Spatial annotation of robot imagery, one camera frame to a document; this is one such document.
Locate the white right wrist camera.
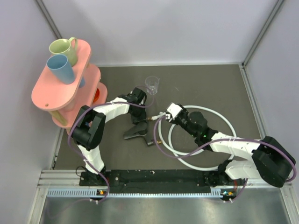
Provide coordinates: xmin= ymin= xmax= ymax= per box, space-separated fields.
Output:
xmin=165 ymin=103 xmax=183 ymax=121

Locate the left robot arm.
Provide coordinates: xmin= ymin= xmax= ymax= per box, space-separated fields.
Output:
xmin=69 ymin=88 xmax=152 ymax=185

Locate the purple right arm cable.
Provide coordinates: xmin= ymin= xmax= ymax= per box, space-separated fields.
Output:
xmin=154 ymin=116 xmax=296 ymax=203

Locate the pink three-tier shelf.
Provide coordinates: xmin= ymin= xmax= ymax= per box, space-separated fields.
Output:
xmin=31 ymin=39 xmax=108 ymax=132

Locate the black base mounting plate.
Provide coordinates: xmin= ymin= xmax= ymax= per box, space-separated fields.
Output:
xmin=79 ymin=169 xmax=236 ymax=194

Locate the blue plastic cup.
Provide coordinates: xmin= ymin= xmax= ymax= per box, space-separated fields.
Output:
xmin=46 ymin=54 xmax=75 ymax=84

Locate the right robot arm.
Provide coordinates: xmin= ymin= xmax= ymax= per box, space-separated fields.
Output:
xmin=167 ymin=104 xmax=296 ymax=188

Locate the orange object on shelf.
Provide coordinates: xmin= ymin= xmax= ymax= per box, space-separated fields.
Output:
xmin=93 ymin=88 xmax=100 ymax=103

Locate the white flexible hose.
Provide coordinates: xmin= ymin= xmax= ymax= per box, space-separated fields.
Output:
xmin=151 ymin=105 xmax=236 ymax=172

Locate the green ceramic mug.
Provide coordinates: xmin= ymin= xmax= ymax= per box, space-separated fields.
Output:
xmin=49 ymin=37 xmax=78 ymax=66

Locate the grey slotted cable duct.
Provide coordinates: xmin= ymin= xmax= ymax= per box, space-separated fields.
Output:
xmin=47 ymin=188 xmax=233 ymax=198

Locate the clear plastic cup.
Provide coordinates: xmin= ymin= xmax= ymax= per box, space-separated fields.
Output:
xmin=145 ymin=76 xmax=160 ymax=95

